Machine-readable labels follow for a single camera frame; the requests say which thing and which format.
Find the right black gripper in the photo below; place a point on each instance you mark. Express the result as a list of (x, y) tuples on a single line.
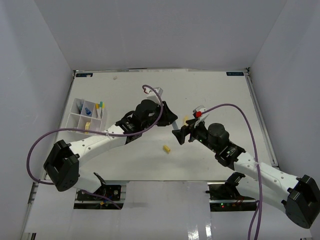
[(192, 128)]

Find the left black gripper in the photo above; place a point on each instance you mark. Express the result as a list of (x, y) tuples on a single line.
[(168, 116)]

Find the light blue eraser case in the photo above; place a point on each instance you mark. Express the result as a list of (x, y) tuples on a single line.
[(175, 126)]

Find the yellow glue stick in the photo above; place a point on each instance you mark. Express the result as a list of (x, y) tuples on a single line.
[(185, 119)]

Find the small yellow cylinder eraser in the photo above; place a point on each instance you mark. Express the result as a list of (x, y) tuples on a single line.
[(166, 149)]

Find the white pen teal cap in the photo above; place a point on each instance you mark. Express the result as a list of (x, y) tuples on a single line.
[(101, 109)]

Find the clear spray bottle blue cap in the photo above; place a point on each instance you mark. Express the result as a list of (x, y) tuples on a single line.
[(87, 111)]

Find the dark blue pen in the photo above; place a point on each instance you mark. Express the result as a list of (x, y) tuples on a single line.
[(79, 104)]

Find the yellow tape roll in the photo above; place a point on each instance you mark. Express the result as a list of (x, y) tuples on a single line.
[(87, 127)]

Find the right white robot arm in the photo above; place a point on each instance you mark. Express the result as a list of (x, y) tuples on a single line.
[(297, 197)]

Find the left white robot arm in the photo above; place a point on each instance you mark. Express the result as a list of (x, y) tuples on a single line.
[(65, 160)]

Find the blue logo sticker right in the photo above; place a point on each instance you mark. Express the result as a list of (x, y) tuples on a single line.
[(234, 73)]

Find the white compartment organizer box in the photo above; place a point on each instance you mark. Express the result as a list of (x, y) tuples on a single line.
[(78, 121)]

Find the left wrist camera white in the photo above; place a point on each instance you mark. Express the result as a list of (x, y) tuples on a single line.
[(152, 93)]

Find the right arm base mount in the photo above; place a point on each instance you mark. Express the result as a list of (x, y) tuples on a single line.
[(225, 197)]

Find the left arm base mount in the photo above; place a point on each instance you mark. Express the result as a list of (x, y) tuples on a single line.
[(106, 197)]

